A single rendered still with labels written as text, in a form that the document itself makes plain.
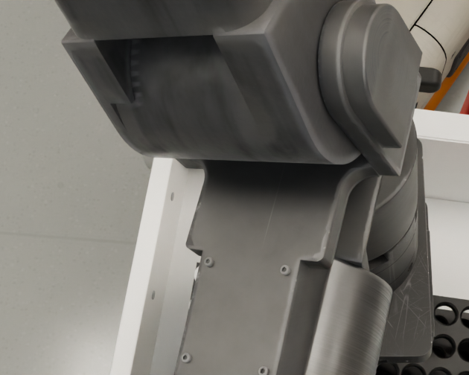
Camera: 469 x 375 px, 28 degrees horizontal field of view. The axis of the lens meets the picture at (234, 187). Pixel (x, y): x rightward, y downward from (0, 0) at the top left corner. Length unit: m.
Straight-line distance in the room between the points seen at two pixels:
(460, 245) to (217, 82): 0.37
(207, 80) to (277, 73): 0.03
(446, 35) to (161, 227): 0.83
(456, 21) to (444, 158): 0.80
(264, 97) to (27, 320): 1.27
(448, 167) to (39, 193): 1.07
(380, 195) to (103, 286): 1.19
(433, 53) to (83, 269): 0.63
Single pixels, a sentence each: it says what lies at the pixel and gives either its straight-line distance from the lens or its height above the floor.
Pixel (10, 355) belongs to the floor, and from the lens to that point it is 1.50.
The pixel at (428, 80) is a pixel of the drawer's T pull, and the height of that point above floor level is 0.91.
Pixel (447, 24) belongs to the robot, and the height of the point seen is 0.27.
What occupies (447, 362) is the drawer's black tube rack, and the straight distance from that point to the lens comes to 0.52.
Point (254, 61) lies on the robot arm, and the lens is 0.24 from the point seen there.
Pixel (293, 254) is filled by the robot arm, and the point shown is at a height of 1.14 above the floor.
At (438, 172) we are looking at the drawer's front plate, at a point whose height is 0.88.
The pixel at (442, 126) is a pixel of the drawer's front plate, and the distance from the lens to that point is 0.53.
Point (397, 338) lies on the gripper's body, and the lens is 0.40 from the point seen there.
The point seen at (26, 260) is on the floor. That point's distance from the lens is 1.53.
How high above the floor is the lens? 1.41
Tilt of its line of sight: 69 degrees down
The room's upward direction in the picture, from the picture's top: 10 degrees counter-clockwise
